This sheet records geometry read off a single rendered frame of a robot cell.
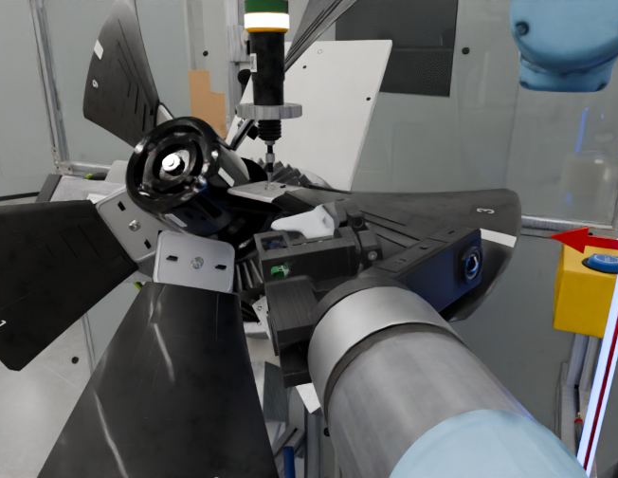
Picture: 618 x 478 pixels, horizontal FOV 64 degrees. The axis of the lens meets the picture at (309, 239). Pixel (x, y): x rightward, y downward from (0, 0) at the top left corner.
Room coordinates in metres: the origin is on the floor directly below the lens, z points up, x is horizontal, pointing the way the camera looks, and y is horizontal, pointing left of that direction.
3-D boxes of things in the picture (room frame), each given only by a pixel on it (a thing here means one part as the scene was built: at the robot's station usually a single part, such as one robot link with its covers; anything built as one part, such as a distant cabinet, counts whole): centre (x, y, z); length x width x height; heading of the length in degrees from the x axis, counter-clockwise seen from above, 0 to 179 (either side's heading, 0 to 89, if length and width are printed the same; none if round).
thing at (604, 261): (0.61, -0.39, 1.08); 0.04 x 0.04 x 0.02
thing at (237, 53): (1.16, 0.14, 1.36); 0.10 x 0.07 x 0.09; 9
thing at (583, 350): (0.65, -0.41, 0.92); 0.03 x 0.03 x 0.12; 64
